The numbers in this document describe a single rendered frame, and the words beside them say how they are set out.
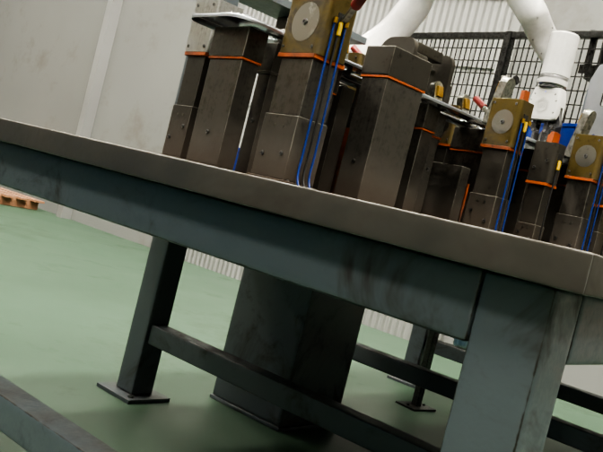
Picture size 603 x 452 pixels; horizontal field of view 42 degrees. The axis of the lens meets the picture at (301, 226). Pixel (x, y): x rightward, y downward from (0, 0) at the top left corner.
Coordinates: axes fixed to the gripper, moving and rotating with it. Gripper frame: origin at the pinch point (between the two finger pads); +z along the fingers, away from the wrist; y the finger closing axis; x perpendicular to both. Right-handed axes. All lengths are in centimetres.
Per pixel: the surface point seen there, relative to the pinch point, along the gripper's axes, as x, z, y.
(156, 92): 153, -31, -501
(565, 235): -8.4, 26.3, 21.1
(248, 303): -41, 70, -62
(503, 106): -43.5, 0.8, 17.2
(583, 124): -7.5, -4.1, 17.4
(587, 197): -7.8, 15.4, 24.0
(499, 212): -42, 26, 22
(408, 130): -78, 15, 21
